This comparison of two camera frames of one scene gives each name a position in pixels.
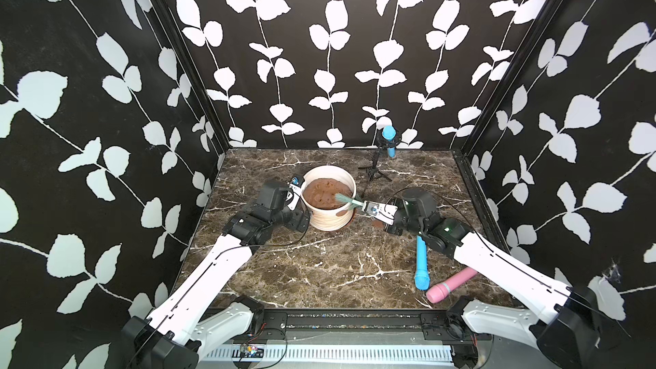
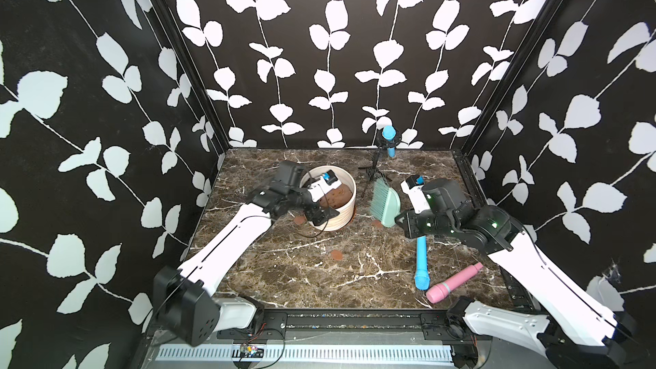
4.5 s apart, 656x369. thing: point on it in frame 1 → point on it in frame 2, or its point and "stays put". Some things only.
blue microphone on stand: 389,132 stays put
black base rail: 358,325 stays put
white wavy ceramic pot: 330,219 stays put
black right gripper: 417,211 → 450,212
